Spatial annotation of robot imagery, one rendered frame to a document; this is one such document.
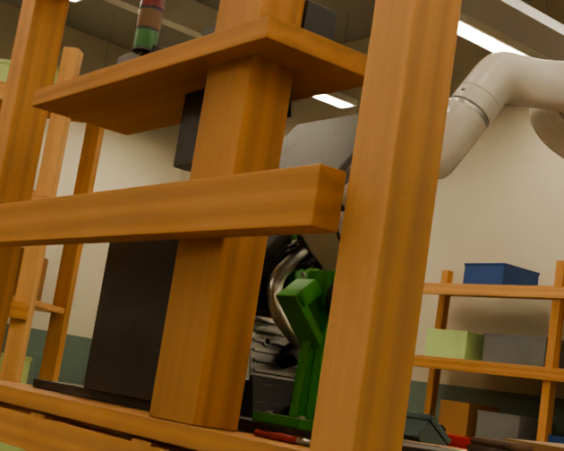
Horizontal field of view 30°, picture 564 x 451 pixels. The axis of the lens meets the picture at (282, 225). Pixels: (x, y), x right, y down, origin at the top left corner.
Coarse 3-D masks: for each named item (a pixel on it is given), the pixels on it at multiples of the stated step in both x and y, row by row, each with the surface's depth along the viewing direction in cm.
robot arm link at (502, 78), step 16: (480, 64) 201; (496, 64) 199; (512, 64) 199; (528, 64) 200; (544, 64) 201; (560, 64) 200; (464, 80) 202; (480, 80) 198; (496, 80) 198; (512, 80) 199; (528, 80) 199; (544, 80) 199; (560, 80) 198; (464, 96) 197; (480, 96) 197; (496, 96) 198; (512, 96) 200; (528, 96) 200; (544, 96) 198; (560, 96) 197; (496, 112) 199; (560, 112) 202
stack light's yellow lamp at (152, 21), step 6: (144, 12) 220; (150, 12) 220; (156, 12) 220; (138, 18) 221; (144, 18) 220; (150, 18) 220; (156, 18) 220; (138, 24) 220; (144, 24) 220; (150, 24) 220; (156, 24) 220; (156, 30) 220
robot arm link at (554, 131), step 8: (536, 112) 210; (544, 112) 207; (552, 112) 205; (536, 120) 211; (544, 120) 208; (552, 120) 206; (560, 120) 204; (536, 128) 212; (544, 128) 210; (552, 128) 208; (560, 128) 207; (544, 136) 212; (552, 136) 210; (560, 136) 209; (552, 144) 211; (560, 144) 210; (560, 152) 210
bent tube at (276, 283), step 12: (300, 252) 211; (288, 264) 209; (300, 264) 211; (276, 276) 207; (276, 288) 206; (276, 300) 205; (276, 312) 205; (276, 324) 206; (288, 324) 205; (288, 336) 206
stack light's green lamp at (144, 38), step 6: (138, 30) 220; (144, 30) 219; (150, 30) 220; (138, 36) 220; (144, 36) 219; (150, 36) 220; (156, 36) 220; (138, 42) 219; (144, 42) 219; (150, 42) 219; (156, 42) 221; (132, 48) 220; (138, 48) 219; (144, 48) 219; (150, 48) 220; (138, 54) 223
